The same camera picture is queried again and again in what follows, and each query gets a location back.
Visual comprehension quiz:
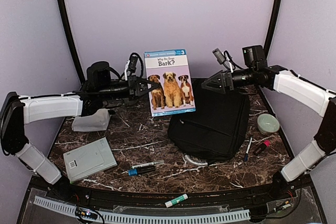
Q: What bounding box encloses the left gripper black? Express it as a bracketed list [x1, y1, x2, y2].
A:
[98, 74, 159, 101]

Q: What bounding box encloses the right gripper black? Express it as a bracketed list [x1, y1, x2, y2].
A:
[202, 67, 257, 94]

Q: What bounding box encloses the dog picture book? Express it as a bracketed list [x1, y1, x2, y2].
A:
[144, 49, 196, 117]

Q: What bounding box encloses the black student bag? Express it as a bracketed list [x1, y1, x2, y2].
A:
[167, 79, 250, 164]

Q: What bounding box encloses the white fabric pouch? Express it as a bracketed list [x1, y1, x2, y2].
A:
[71, 109, 111, 132]

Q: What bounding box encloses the grey notebook with barcode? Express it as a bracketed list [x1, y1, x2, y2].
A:
[63, 137, 117, 184]

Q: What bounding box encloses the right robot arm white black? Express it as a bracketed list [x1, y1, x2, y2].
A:
[202, 45, 335, 200]

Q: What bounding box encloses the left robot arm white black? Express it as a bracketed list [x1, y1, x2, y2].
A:
[1, 61, 159, 201]

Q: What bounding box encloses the pale green bowl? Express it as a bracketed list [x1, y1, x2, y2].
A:
[257, 114, 280, 135]

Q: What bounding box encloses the clear white pen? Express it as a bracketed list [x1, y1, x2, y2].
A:
[131, 160, 164, 169]

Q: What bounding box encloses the pink black highlighter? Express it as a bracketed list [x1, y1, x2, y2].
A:
[253, 140, 270, 156]

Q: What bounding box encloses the blue capped white pen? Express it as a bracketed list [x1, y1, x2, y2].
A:
[243, 136, 253, 162]

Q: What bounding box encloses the black marker blue cap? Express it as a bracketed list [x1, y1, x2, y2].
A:
[128, 165, 156, 176]

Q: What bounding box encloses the green white glue stick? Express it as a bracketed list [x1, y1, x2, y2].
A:
[165, 194, 188, 208]

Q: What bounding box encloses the small circuit board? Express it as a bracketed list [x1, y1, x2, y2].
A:
[75, 207, 98, 220]

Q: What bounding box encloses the right black frame post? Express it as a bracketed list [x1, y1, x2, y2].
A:
[264, 0, 281, 57]

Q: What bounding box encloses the black frame post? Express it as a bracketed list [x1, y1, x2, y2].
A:
[264, 0, 281, 57]
[57, 0, 85, 85]

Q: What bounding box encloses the grey slotted cable duct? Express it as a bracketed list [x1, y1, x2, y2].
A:
[33, 196, 250, 223]

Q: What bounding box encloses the left black frame post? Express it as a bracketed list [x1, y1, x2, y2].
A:
[57, 0, 85, 85]

